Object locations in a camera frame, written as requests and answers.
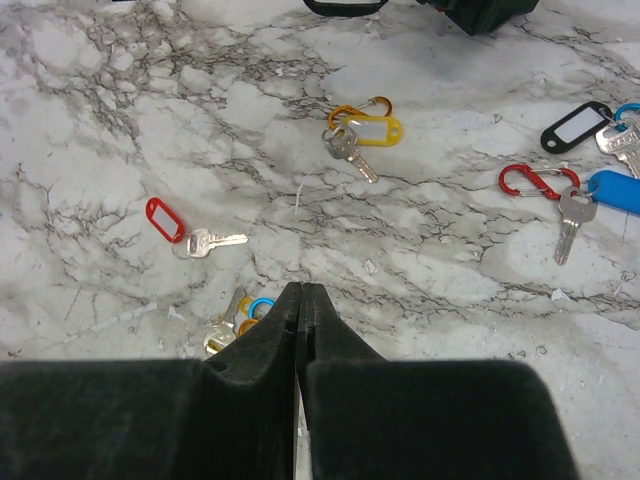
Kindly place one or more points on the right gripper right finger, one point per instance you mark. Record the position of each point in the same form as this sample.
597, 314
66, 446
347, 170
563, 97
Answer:
371, 418

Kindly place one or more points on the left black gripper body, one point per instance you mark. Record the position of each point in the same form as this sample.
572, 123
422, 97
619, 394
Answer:
479, 17

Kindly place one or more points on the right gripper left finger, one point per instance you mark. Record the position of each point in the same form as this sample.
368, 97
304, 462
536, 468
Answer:
233, 416

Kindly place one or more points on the black key tag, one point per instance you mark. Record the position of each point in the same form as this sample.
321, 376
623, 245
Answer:
574, 128

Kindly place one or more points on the yellow key tag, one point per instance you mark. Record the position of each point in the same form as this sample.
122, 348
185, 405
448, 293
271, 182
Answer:
375, 131

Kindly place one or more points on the orange S carabiner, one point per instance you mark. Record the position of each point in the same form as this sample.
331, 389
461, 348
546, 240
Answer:
346, 110

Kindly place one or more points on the red S carabiner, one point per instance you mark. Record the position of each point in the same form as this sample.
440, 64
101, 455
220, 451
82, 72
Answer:
535, 177

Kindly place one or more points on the blue key tag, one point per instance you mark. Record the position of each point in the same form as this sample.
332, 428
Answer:
615, 190

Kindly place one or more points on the orange blue carabiner cluster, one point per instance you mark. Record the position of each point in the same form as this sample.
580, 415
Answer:
250, 307

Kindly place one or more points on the silver key lower red tag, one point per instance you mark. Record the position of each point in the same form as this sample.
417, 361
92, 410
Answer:
200, 242

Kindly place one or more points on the silver key on yellow tag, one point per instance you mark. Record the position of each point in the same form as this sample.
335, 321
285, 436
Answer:
341, 143

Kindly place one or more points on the silver key on black tag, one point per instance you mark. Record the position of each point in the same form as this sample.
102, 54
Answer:
623, 145

